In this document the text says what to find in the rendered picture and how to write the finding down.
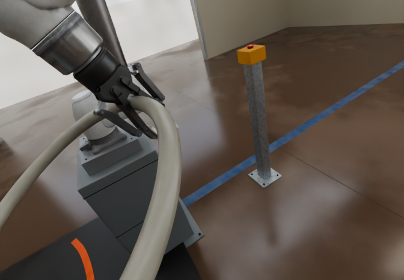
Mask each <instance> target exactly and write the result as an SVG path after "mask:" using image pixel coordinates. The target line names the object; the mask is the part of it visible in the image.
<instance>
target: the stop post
mask: <svg viewBox="0 0 404 280"><path fill-rule="evenodd" d="M237 57H238V62H239V63H240V64H243V68H244V73H245V82H246V91H247V96H248V104H249V113H250V119H251V127H252V135H253V141H254V149H255V154H256V163H257V169H256V170H254V171H253V172H251V173H249V174H248V175H249V176H250V177H251V178H252V179H253V180H254V181H256V182H257V183H258V184H259V185H260V186H261V187H262V188H266V187H267V186H269V185H270V184H272V183H273V182H275V181H276V180H278V179H279V178H280V177H282V175H280V174H279V173H277V172H276V171H275V170H273V169H272V168H271V164H270V156H269V143H268V129H267V122H266V108H265V94H264V87H263V73H262V61H263V60H264V59H266V51H265V46H261V45H254V46H253V47H251V48H247V47H245V48H242V49H239V50H237Z"/></svg>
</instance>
